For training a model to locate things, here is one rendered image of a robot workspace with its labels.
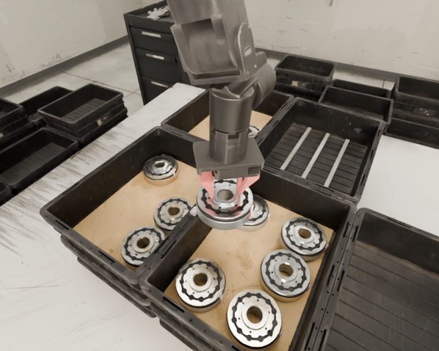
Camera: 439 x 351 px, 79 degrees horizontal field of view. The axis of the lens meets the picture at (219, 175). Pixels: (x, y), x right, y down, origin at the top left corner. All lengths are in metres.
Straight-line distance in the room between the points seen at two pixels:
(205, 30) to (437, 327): 0.67
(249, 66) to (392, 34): 3.41
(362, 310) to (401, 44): 3.31
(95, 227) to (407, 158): 1.15
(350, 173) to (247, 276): 0.47
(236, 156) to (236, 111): 0.07
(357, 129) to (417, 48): 2.79
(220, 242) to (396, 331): 0.39
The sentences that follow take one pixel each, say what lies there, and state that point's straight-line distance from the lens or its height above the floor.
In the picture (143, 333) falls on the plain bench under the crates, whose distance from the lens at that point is 0.74.
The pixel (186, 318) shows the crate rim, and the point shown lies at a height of 0.93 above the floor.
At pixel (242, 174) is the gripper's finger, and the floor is 1.12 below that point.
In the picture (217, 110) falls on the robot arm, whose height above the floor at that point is 1.22.
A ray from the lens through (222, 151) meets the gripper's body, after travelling 0.38.
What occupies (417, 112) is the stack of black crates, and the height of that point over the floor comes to 0.50.
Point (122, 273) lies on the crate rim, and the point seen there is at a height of 0.93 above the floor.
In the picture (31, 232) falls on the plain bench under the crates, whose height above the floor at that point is 0.70.
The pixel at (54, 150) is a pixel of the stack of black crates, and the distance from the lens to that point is 1.89.
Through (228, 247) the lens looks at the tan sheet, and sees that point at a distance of 0.65.
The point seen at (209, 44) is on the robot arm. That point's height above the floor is 1.30.
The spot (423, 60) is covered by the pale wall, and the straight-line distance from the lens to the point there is 3.80.
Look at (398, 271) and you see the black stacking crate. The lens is 0.74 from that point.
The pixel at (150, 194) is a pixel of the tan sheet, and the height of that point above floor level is 0.83.
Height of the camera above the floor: 1.40
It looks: 45 degrees down
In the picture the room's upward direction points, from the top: straight up
